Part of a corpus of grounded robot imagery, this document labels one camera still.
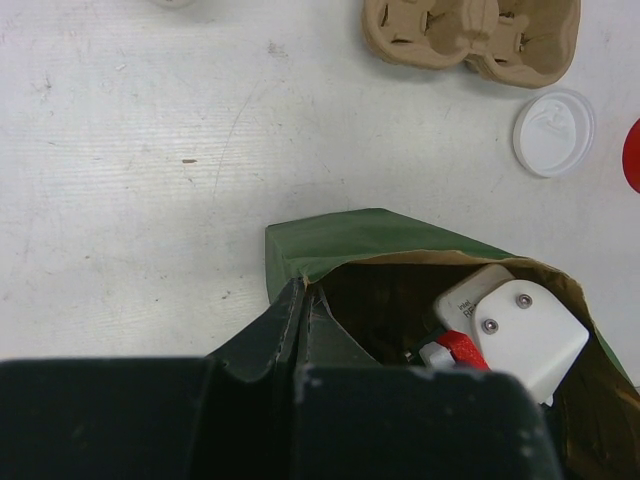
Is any white plastic lid stack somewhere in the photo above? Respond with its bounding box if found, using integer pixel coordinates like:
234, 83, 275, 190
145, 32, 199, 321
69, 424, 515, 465
512, 89, 596, 179

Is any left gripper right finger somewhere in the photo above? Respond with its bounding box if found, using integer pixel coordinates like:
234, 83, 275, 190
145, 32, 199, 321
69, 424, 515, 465
294, 289, 562, 479

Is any brown green paper bag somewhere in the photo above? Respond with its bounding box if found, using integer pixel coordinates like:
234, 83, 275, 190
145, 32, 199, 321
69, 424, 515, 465
265, 209, 639, 479

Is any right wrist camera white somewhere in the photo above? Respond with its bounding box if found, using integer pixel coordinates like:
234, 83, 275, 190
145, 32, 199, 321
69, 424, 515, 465
406, 264, 589, 406

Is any brown pulp cup carrier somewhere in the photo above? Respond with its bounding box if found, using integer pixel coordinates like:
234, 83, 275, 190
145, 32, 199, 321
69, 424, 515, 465
361, 0, 581, 89

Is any red straw holder cup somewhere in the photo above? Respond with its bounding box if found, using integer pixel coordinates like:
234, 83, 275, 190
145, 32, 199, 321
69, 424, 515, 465
622, 120, 640, 193

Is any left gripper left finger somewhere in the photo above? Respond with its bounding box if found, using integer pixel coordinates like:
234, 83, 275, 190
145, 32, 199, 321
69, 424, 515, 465
1, 279, 305, 479

